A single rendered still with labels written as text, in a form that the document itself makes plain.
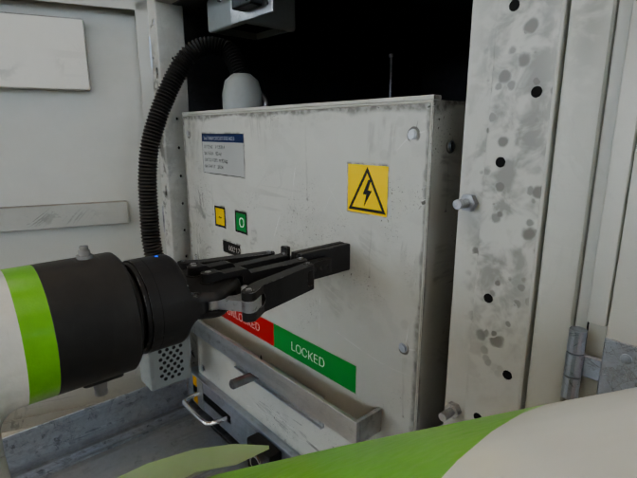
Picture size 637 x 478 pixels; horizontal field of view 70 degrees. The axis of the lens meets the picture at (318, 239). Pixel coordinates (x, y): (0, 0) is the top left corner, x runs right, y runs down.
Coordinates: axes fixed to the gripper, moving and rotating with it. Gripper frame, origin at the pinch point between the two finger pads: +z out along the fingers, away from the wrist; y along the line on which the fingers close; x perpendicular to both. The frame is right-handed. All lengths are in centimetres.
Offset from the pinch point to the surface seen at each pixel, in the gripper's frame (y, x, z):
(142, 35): -47, 29, 2
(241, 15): -23.0, 28.9, 5.9
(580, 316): 24.5, 0.6, 2.6
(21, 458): -41, -36, -25
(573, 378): 25.4, -2.8, -0.1
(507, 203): 18.4, 8.0, 2.6
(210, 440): -29.0, -38.2, 0.5
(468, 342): 15.9, -4.6, 3.0
